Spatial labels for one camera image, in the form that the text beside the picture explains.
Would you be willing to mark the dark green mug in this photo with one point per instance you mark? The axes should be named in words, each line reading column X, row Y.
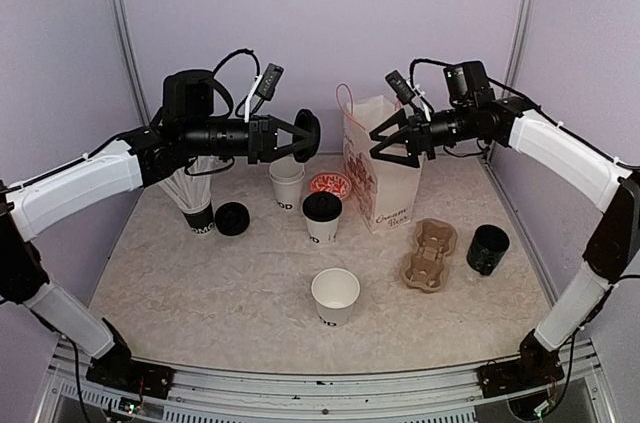
column 487, row 248

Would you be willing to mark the aluminium front rail frame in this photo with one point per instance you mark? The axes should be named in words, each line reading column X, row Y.
column 461, row 393

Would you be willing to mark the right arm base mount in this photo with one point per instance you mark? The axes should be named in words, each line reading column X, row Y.
column 520, row 375

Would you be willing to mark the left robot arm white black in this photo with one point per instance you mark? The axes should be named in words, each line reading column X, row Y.
column 128, row 161

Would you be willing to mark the brown pulp cup carrier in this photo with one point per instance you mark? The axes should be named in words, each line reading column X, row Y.
column 426, row 266

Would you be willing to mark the white paper takeout bag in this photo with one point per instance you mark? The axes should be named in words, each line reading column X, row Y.
column 384, row 193

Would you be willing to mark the red white patterned bowl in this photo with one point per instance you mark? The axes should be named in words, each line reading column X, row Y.
column 335, row 183

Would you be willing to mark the aluminium corner post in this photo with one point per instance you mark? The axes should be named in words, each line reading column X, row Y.
column 126, row 46
column 524, row 14

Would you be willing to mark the stack of white paper cups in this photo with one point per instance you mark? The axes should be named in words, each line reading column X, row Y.
column 287, row 176

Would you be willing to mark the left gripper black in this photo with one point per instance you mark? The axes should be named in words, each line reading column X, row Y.
column 267, row 148

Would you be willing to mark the right aluminium corner post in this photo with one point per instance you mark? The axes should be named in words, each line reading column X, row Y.
column 524, row 14

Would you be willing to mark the cup holding white straws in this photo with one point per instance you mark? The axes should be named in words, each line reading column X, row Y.
column 190, row 189

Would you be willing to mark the left aluminium corner post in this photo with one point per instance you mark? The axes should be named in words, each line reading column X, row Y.
column 126, row 46

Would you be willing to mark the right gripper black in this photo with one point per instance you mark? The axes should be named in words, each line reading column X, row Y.
column 419, row 135

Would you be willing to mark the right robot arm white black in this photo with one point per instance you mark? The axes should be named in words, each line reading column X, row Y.
column 482, row 108

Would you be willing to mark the white paper cup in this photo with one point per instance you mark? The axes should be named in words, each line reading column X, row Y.
column 335, row 292
column 322, row 232

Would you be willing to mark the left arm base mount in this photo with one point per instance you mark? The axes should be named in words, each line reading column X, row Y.
column 127, row 373

